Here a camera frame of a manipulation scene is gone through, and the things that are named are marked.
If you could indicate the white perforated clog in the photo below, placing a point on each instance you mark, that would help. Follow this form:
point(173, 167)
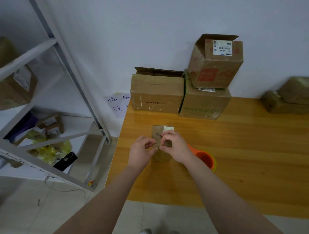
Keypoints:
point(146, 231)

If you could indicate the person's right hand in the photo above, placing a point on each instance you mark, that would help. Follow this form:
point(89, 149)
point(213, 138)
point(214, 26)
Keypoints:
point(177, 147)

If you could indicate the grey metal shelf rack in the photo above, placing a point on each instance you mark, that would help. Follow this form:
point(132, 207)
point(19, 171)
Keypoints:
point(26, 60)

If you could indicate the person's left forearm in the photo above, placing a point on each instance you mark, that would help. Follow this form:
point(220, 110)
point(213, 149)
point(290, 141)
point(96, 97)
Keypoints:
point(99, 205)

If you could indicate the stack of cardboard boxes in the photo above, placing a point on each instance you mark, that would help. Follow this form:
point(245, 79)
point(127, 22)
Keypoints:
point(157, 89)

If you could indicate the blue orange tape dispenser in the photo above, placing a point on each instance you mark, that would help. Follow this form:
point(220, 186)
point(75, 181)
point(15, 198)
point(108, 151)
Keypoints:
point(205, 156)

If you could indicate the person's left hand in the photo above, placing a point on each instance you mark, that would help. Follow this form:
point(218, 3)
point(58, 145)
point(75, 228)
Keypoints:
point(140, 153)

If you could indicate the large worn shelf carton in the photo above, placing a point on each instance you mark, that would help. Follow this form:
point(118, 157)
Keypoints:
point(14, 89)

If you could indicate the small open-flap cardboard box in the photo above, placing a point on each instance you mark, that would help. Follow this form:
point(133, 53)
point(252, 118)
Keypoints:
point(295, 89)

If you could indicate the wooden table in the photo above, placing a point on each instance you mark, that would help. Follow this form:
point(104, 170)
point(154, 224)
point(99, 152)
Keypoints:
point(260, 154)

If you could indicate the yellow plastic bag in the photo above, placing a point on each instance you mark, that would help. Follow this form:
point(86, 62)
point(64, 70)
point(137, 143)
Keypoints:
point(50, 150)

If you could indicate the small box with white label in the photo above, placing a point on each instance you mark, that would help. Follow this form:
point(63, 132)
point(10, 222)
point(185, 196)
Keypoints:
point(158, 131)

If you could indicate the person's right forearm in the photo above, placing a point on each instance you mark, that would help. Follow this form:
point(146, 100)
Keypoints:
point(231, 202)

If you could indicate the black mobile phone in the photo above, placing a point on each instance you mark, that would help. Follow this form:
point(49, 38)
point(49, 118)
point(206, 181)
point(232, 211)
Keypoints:
point(65, 161)

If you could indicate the white paper wall sign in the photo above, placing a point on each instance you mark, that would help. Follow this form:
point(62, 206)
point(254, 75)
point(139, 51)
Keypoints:
point(118, 105)

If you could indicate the small open carton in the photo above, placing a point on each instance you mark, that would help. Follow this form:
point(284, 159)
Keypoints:
point(50, 124)

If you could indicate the dark blue bag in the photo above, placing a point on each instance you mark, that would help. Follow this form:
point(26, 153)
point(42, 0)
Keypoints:
point(21, 126)

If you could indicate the box barcode label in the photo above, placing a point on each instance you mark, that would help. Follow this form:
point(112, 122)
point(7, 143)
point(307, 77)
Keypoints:
point(280, 103)

